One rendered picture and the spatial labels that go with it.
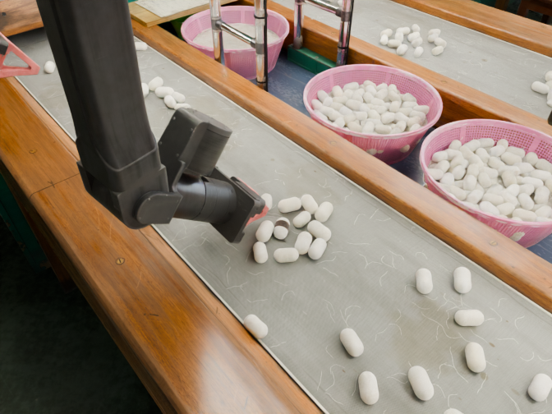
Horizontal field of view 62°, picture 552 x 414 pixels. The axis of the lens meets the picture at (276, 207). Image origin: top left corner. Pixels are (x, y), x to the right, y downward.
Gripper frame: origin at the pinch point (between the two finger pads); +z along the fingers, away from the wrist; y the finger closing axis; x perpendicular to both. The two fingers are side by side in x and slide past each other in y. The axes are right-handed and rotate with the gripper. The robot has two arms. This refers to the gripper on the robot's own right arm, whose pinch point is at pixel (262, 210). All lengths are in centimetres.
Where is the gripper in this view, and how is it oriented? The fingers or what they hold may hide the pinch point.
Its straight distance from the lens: 68.1
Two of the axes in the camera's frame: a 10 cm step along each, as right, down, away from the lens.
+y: -6.5, -5.3, 5.5
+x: -4.9, 8.4, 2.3
